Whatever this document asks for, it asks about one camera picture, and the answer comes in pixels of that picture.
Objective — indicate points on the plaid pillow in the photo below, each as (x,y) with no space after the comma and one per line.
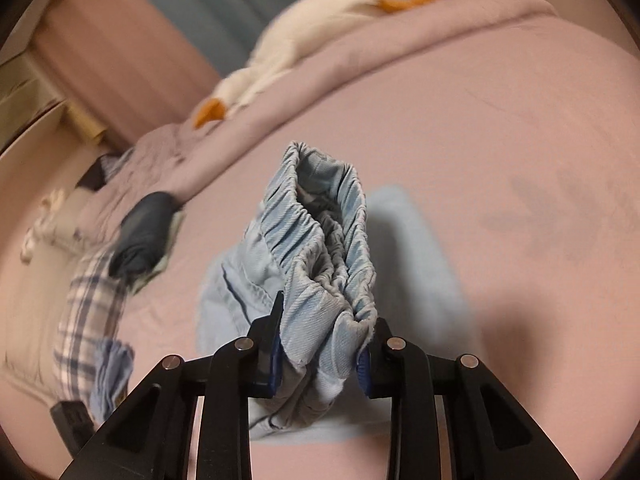
(85,320)

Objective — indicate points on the light blue strawberry pants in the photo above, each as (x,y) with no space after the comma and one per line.
(320,240)

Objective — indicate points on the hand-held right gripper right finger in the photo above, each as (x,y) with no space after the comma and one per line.
(364,370)

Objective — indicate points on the pink curtain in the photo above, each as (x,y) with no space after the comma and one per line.
(125,50)

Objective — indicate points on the folded dark blue jeans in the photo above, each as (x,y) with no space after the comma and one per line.
(140,230)

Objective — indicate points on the beige pillow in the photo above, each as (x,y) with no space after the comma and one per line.
(85,220)

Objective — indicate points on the folded blue garment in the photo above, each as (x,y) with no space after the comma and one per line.
(112,375)

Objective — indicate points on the white goose plush toy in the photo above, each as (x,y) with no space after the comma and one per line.
(300,35)

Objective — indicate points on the yellow hanging cloth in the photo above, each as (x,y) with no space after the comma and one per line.
(87,122)

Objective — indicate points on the small white plush toy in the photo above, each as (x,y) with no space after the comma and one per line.
(45,220)

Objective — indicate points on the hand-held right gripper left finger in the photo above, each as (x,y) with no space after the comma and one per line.
(272,365)

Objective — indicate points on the dark cloth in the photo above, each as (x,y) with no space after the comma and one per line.
(97,175)

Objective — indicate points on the grey patterned pillow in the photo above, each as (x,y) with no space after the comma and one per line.
(117,162)

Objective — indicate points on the white wall shelf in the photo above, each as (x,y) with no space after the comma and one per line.
(30,95)

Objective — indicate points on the lilac comforter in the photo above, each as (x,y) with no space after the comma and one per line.
(425,25)

